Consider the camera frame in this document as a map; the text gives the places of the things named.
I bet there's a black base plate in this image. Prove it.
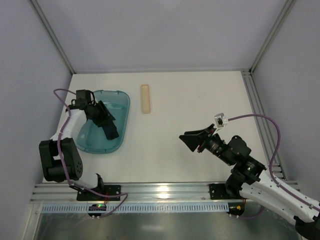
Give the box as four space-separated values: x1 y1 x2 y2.
76 184 121 202
208 183 242 200

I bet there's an aluminium front rail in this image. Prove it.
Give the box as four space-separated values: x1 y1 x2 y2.
29 181 304 204

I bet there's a black paper napkin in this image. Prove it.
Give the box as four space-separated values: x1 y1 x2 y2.
102 120 119 140

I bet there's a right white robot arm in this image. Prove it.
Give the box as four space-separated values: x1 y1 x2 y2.
179 124 320 240

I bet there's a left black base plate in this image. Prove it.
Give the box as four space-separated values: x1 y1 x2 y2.
76 184 121 202

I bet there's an aluminium rail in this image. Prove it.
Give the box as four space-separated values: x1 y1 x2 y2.
29 181 304 204
241 70 287 181

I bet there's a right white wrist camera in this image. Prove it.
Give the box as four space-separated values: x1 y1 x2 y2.
214 113 229 133

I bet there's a teal plastic basin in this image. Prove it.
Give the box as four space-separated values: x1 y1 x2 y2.
75 90 130 154

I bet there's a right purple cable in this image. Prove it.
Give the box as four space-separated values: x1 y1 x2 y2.
226 113 320 220

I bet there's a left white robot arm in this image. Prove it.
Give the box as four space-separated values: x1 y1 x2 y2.
38 89 119 195

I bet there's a right side aluminium rail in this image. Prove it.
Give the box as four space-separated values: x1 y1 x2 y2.
241 70 287 181

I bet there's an aluminium frame post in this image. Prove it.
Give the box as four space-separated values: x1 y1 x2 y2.
249 0 297 75
29 0 76 75

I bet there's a beige cutlery case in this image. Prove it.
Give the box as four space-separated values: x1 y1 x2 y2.
140 84 151 114

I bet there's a white slotted cable duct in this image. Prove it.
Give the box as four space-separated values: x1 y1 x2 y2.
41 202 229 214

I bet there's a right aluminium frame post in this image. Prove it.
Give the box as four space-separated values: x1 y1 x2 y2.
249 0 297 75

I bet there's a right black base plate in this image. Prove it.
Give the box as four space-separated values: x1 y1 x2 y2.
208 183 242 200

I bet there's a left aluminium frame post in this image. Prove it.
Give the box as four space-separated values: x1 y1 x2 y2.
29 0 76 75

